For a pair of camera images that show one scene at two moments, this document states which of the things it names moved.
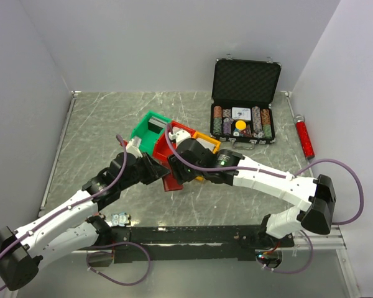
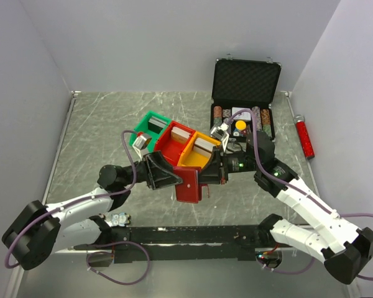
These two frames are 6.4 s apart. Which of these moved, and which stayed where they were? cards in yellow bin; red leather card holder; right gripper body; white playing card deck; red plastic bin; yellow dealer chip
Moved: red leather card holder; right gripper body
Stayed: cards in yellow bin; red plastic bin; white playing card deck; yellow dealer chip
